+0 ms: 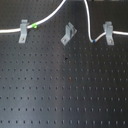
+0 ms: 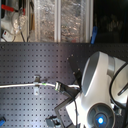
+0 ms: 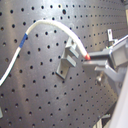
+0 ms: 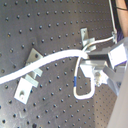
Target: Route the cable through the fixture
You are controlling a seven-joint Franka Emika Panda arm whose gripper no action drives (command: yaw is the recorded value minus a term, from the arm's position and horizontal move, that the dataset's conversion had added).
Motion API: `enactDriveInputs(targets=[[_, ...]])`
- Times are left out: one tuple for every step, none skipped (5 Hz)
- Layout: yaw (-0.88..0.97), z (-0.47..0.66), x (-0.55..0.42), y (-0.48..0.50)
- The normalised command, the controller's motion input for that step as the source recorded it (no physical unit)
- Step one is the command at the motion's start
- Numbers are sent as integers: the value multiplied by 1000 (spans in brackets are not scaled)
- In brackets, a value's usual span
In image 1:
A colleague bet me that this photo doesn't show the middle grey cable clip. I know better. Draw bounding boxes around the middle grey cable clip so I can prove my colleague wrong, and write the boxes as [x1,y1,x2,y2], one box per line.
[61,23,77,45]

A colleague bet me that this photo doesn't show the grey cable clip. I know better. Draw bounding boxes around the grey cable clip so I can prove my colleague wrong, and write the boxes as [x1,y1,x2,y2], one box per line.
[61,23,77,45]
[103,21,114,45]
[19,19,28,44]

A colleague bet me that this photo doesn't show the green cable marker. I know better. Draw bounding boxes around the green cable marker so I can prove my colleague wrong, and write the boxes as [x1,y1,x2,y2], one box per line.
[31,22,38,29]

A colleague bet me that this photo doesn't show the right grey cable clip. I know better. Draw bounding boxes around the right grey cable clip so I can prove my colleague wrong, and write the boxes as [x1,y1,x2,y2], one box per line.
[103,21,114,45]

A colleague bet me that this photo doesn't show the left grey cable clip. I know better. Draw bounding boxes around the left grey cable clip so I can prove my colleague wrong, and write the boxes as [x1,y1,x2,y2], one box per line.
[19,19,28,44]

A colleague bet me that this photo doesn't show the white cable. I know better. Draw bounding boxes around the white cable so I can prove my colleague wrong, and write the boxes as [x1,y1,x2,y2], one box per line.
[0,0,128,44]

